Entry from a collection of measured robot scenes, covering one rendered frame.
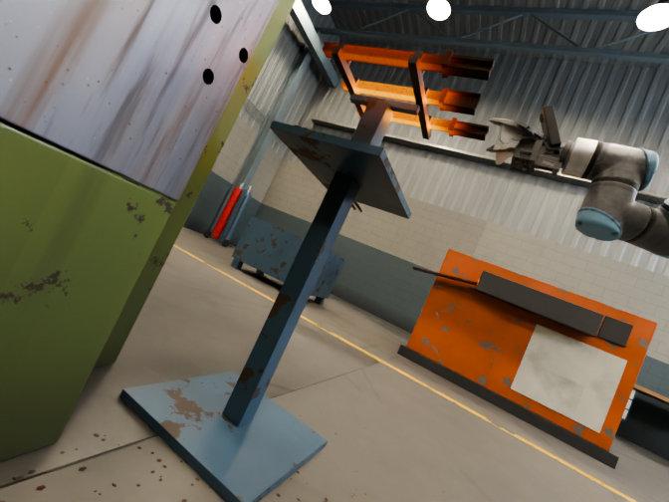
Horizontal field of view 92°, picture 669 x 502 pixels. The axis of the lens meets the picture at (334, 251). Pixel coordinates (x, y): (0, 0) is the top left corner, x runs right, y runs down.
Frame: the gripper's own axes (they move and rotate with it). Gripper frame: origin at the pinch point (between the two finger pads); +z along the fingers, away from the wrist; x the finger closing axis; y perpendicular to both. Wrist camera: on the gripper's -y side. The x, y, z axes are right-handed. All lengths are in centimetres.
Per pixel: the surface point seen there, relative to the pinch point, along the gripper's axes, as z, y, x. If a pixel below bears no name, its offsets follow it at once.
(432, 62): 13.3, 0.7, -25.2
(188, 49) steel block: 36, 32, -61
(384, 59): 25.6, 0.7, -24.7
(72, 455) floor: 34, 101, -48
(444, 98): 11.1, 1.2, -14.0
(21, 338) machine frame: 35, 80, -63
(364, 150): 16.0, 28.0, -31.7
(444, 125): 12.1, 0.8, -1.5
